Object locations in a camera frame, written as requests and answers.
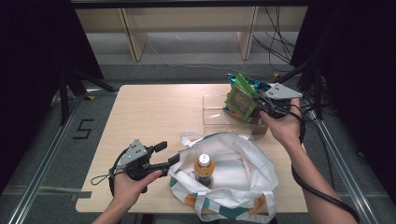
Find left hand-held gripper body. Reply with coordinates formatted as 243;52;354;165
117;138;155;181

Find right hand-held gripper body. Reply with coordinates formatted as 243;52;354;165
261;82;304;119

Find blue chip bag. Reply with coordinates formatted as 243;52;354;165
224;73;272;122

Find green snack packet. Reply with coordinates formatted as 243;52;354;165
224;73;260;123

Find brown box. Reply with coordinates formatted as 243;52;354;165
250;106;269;135

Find clear plastic bin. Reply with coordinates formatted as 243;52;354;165
202;94;269;136

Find white tote bag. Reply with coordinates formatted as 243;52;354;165
168;131;279;223

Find person's left hand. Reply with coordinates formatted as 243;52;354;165
112;170;163;207

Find person's right hand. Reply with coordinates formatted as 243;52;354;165
260;98;303;147

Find orange drink bottle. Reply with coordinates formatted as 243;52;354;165
193;153;216;188

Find black metal stand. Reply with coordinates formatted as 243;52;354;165
275;60;326;120
59;68;118;125

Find black curtain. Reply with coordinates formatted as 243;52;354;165
0;0;106;194
290;0;396;200

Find light wooden desk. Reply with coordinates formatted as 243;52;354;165
69;0;311;63

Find black floor cables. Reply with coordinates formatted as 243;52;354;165
300;92;320;115

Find bundle of black cables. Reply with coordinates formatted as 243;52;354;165
251;6;297;74

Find thin white floor cable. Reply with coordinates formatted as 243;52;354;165
144;34;276;80

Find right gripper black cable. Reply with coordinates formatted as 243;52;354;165
261;94;361;222

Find metal floor rail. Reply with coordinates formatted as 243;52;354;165
7;90;92;224
307;113;379;224

